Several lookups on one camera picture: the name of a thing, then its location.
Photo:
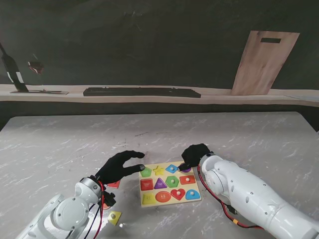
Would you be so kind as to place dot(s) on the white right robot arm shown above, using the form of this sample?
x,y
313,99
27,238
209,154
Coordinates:
x,y
244,189

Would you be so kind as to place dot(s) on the red square puzzle piece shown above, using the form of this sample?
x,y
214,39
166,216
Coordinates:
x,y
115,184

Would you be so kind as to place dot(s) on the yellow trapezoid puzzle piece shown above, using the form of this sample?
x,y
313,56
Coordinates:
x,y
114,217

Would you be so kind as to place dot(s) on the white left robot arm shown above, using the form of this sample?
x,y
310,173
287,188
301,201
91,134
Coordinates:
x,y
67,214

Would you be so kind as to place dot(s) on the yellow wooden shape puzzle board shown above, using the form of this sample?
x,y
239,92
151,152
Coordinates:
x,y
149,185

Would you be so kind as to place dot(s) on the purple circle puzzle piece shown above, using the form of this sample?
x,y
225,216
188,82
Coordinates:
x,y
187,170

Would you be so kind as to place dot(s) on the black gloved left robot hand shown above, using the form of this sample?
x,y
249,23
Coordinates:
x,y
112,169

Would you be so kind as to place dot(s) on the green hexagon puzzle piece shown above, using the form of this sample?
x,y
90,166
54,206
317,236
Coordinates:
x,y
172,181

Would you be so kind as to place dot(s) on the long black tray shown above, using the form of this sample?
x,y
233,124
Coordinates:
x,y
142,92

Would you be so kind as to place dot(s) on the red heart puzzle piece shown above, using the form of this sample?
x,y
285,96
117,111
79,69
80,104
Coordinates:
x,y
178,194

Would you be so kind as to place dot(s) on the wine glass with red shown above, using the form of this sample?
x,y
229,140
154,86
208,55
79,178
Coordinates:
x,y
36,67

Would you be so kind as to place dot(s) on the wooden cutting board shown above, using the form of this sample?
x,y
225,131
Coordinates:
x,y
264,64

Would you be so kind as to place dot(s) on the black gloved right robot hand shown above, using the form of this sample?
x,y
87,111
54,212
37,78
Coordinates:
x,y
195,154

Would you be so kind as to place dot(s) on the blue semicircle puzzle piece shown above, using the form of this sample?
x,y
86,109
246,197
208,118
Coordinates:
x,y
193,194

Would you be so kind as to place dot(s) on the orange oval puzzle piece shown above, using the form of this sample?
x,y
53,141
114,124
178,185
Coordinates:
x,y
107,206

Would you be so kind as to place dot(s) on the flat tray under bottle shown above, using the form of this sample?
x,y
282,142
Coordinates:
x,y
49,92

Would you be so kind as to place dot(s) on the blue diamond puzzle piece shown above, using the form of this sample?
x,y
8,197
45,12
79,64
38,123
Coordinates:
x,y
171,168

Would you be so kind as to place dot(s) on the light wooden shelf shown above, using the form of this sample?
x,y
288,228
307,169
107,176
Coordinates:
x,y
211,98

